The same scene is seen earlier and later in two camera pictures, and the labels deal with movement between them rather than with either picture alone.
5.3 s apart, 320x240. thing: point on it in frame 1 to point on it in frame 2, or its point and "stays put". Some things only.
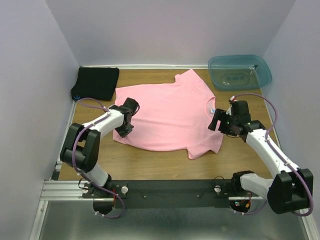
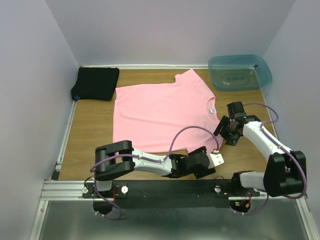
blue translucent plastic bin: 239,72 stays put
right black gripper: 220,121 to 225,129
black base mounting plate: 162,194 stays put
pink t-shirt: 171,116 stays put
